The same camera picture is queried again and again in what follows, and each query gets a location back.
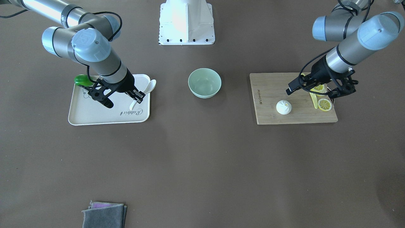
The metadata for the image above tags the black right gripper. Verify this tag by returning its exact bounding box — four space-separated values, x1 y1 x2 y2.
83 70 146 109

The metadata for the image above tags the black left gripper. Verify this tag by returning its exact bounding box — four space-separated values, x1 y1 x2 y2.
285 56 358 98

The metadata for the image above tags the white steamed bun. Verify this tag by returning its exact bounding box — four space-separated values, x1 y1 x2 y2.
276 100 292 115

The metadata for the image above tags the white ceramic spoon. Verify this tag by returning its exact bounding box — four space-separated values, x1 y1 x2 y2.
130 79 157 110

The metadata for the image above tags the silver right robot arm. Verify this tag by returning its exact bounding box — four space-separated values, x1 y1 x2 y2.
1 0 146 110

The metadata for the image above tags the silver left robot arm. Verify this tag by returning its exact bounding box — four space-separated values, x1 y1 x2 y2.
286 0 404 99

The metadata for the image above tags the mint green bowl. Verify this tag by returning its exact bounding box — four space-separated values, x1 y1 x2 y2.
188 68 222 98

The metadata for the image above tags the yellow plastic knife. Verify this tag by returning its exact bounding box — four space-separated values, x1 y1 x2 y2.
309 92 318 109

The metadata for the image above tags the lemon slice stack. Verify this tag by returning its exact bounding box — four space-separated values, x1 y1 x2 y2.
310 84 327 97

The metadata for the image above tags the wooden cutting board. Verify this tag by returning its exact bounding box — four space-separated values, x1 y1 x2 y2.
249 73 338 125

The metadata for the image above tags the single lemon slice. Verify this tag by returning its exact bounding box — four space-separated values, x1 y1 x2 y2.
318 98 333 111

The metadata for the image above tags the white rectangular tray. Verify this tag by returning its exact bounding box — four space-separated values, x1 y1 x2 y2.
68 74 151 126

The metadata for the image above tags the green lime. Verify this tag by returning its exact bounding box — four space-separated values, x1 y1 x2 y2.
74 74 94 87

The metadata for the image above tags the grey folded cloth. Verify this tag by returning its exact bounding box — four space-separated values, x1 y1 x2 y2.
82 201 127 228

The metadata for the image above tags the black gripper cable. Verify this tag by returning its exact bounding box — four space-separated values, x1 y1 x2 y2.
93 11 122 41

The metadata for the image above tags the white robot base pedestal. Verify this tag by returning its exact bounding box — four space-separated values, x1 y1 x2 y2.
158 0 215 45

